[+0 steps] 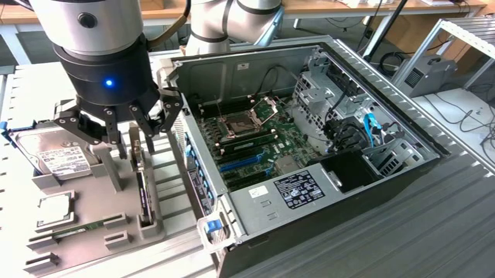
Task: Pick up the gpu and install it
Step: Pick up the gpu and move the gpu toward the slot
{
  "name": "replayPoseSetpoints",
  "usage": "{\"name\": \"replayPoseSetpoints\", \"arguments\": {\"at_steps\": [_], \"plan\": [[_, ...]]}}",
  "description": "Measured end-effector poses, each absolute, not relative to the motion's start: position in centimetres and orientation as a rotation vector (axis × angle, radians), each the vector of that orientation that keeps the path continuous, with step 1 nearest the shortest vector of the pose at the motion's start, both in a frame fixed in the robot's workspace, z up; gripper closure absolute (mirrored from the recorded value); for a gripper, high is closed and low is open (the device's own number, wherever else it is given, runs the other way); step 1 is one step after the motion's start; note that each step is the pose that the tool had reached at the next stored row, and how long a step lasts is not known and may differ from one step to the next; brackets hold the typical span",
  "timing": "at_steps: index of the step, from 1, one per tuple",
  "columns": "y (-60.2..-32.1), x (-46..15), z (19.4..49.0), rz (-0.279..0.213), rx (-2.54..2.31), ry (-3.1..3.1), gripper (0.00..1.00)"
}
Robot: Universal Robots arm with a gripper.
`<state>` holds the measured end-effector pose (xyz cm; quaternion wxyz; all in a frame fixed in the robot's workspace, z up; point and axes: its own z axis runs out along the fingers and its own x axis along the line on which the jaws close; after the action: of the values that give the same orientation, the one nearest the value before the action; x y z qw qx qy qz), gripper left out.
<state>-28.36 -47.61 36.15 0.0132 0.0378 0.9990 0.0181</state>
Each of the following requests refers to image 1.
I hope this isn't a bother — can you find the grey metal control box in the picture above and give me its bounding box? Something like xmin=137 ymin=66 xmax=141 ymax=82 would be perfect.
xmin=401 ymin=56 xmax=458 ymax=98

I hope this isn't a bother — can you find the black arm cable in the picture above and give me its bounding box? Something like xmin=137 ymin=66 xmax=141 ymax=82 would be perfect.
xmin=145 ymin=0 xmax=193 ymax=49

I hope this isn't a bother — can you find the black RAM stick with label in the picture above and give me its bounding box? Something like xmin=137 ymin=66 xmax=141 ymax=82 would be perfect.
xmin=221 ymin=134 xmax=270 ymax=154

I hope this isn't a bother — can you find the green RAM stick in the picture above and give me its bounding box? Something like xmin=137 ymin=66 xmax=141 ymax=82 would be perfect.
xmin=52 ymin=221 xmax=105 ymax=239

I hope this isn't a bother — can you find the metal disk bay cage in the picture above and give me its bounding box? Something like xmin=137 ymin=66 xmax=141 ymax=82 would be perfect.
xmin=292 ymin=47 xmax=372 ymax=122

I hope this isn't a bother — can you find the metal socket cover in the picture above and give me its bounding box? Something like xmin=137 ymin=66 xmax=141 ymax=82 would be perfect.
xmin=249 ymin=97 xmax=280 ymax=123

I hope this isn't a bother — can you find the open grey PC case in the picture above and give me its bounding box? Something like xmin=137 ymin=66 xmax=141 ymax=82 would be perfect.
xmin=153 ymin=34 xmax=452 ymax=278

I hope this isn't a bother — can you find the CPU socket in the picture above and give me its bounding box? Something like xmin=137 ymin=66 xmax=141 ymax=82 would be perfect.
xmin=217 ymin=114 xmax=256 ymax=137

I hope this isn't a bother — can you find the coiled black cable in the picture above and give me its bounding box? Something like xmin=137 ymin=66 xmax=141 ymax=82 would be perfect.
xmin=378 ymin=52 xmax=405 ymax=75

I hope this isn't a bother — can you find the silver chipset heatsink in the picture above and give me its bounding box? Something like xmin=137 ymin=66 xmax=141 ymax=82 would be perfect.
xmin=274 ymin=156 xmax=302 ymax=174

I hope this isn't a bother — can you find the green graphics card with fan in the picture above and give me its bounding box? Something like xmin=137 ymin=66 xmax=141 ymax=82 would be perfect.
xmin=128 ymin=123 xmax=153 ymax=226

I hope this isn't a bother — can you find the grey plastic parts rack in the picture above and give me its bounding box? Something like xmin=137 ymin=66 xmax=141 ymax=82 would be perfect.
xmin=21 ymin=134 xmax=166 ymax=275

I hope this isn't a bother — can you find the black wire bundle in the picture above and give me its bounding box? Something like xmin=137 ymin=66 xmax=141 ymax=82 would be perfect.
xmin=324 ymin=115 xmax=368 ymax=152

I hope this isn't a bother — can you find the grey power supply unit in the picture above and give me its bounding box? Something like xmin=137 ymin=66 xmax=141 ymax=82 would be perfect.
xmin=226 ymin=164 xmax=338 ymax=237

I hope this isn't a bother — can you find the aluminium frame slatted table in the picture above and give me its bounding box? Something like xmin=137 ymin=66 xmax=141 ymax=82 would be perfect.
xmin=389 ymin=16 xmax=495 ymax=91

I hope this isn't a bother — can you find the blue SATA wire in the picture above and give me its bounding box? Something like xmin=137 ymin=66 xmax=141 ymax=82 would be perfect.
xmin=362 ymin=112 xmax=377 ymax=148

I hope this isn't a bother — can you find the silver CPU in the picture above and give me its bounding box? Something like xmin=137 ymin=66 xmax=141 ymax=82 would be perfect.
xmin=36 ymin=196 xmax=76 ymax=228

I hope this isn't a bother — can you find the black stand pole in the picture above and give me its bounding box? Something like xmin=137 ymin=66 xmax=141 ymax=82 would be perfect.
xmin=361 ymin=0 xmax=409 ymax=60

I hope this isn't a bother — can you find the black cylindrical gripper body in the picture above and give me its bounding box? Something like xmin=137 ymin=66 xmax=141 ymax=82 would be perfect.
xmin=52 ymin=33 xmax=161 ymax=122

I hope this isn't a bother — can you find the blue expansion slot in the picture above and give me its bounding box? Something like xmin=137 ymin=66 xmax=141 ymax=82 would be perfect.
xmin=218 ymin=156 xmax=258 ymax=172

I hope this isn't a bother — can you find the long wooden desk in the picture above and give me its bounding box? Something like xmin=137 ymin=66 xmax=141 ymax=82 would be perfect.
xmin=0 ymin=0 xmax=488 ymax=66

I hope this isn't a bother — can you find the hard disk in blue caddy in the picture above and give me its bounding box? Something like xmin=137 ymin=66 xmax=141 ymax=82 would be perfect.
xmin=0 ymin=117 xmax=97 ymax=178

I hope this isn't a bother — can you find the green Dell motherboard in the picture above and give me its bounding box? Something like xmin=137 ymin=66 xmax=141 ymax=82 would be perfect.
xmin=192 ymin=95 xmax=321 ymax=192

